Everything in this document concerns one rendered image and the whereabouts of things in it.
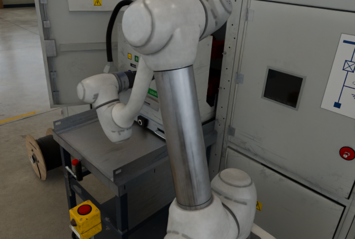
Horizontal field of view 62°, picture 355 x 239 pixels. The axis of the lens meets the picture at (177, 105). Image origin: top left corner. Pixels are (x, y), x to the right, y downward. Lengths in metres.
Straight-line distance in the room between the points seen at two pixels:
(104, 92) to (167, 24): 0.60
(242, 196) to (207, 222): 0.19
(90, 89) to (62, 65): 0.80
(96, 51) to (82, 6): 0.28
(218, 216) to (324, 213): 0.80
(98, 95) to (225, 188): 0.59
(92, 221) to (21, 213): 1.46
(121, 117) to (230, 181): 0.46
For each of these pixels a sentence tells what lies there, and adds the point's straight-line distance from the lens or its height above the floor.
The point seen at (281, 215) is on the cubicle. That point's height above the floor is 0.58.
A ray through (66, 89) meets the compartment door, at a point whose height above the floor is 0.95.
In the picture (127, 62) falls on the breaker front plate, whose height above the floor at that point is 1.20.
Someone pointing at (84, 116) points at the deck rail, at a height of 0.89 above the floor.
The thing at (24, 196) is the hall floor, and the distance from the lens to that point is 2.70.
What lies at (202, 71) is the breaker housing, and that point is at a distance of 1.50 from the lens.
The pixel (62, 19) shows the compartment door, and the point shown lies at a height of 1.38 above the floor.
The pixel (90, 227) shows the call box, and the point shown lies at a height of 0.85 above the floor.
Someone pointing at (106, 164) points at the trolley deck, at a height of 0.85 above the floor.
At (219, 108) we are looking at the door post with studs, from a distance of 1.64.
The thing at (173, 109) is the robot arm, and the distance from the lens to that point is 0.71.
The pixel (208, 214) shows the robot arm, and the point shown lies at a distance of 0.83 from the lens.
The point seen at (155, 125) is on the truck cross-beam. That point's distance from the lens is 1.60.
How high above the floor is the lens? 1.69
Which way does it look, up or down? 25 degrees down
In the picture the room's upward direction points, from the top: 3 degrees clockwise
